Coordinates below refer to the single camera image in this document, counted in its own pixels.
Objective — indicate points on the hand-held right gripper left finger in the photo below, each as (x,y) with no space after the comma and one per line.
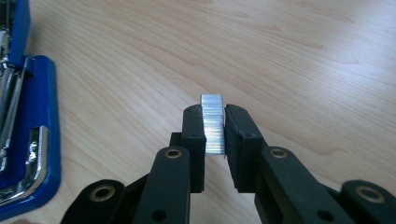
(168,186)

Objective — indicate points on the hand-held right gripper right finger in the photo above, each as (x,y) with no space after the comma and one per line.
(280,186)

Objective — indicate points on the silver strip of staples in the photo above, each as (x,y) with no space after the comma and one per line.
(213,124)

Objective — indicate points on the blue stapler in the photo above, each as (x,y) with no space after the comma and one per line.
(40,124)

